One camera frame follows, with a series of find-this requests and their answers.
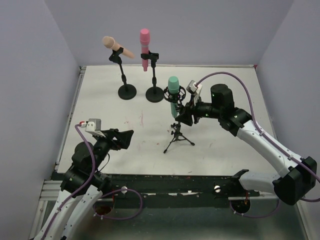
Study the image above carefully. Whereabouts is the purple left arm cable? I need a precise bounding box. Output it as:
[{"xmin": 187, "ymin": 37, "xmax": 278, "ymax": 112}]
[{"xmin": 34, "ymin": 121, "xmax": 144, "ymax": 240}]

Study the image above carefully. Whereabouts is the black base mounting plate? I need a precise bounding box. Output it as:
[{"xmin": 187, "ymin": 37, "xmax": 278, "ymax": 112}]
[{"xmin": 91, "ymin": 171, "xmax": 259, "ymax": 209}]

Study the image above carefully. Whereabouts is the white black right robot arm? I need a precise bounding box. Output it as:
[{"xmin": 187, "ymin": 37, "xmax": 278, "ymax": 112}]
[{"xmin": 176, "ymin": 81, "xmax": 317, "ymax": 206}]

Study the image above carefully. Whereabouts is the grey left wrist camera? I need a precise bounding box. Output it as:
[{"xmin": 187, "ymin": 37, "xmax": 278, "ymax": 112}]
[{"xmin": 85, "ymin": 118, "xmax": 105, "ymax": 137}]

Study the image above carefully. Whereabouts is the pink toy microphone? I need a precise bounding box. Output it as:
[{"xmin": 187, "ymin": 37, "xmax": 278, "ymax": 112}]
[{"xmin": 139, "ymin": 28, "xmax": 151, "ymax": 72}]

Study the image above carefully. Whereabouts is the black mic stand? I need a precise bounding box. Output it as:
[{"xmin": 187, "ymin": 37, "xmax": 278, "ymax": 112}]
[
  {"xmin": 108, "ymin": 47, "xmax": 137, "ymax": 100},
  {"xmin": 140, "ymin": 51, "xmax": 164, "ymax": 103}
]

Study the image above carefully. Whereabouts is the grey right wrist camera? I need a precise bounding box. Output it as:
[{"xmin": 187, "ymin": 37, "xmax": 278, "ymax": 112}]
[{"xmin": 186, "ymin": 80, "xmax": 203, "ymax": 104}]

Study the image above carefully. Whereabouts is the aluminium rail right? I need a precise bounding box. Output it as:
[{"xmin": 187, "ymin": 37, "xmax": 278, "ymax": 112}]
[{"xmin": 228, "ymin": 192, "xmax": 278, "ymax": 201}]

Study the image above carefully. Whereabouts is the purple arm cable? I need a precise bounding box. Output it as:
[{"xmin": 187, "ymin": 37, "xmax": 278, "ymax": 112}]
[
  {"xmin": 196, "ymin": 71, "xmax": 320, "ymax": 218},
  {"xmin": 34, "ymin": 121, "xmax": 144, "ymax": 240}
]

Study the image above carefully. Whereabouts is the aluminium rail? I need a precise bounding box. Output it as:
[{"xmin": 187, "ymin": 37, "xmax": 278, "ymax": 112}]
[
  {"xmin": 39, "ymin": 180, "xmax": 62, "ymax": 201},
  {"xmin": 228, "ymin": 192, "xmax": 278, "ymax": 201}
]

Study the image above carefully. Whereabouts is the green toy microphone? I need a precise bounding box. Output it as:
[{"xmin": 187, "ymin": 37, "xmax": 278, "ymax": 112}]
[{"xmin": 167, "ymin": 76, "xmax": 180, "ymax": 119}]

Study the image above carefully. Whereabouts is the peach toy microphone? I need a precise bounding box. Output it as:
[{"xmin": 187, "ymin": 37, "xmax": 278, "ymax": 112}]
[{"xmin": 102, "ymin": 36, "xmax": 135, "ymax": 59}]

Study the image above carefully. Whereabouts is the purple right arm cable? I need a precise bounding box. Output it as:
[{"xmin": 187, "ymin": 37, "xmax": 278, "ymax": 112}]
[{"xmin": 196, "ymin": 71, "xmax": 320, "ymax": 218}]

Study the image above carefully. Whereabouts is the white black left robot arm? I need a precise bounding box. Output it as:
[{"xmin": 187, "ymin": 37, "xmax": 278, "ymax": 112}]
[{"xmin": 35, "ymin": 128, "xmax": 134, "ymax": 240}]

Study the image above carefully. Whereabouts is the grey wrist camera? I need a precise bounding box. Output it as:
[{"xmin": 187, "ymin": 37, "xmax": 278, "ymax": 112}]
[
  {"xmin": 85, "ymin": 118, "xmax": 105, "ymax": 137},
  {"xmin": 186, "ymin": 80, "xmax": 203, "ymax": 104}
]

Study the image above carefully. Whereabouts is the black tripod with round mount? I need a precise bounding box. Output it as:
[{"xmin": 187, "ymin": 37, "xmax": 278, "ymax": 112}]
[{"xmin": 163, "ymin": 86, "xmax": 195, "ymax": 154}]

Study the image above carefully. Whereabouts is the aluminium rail left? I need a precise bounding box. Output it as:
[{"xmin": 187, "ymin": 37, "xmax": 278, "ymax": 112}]
[{"xmin": 39, "ymin": 180, "xmax": 62, "ymax": 201}]

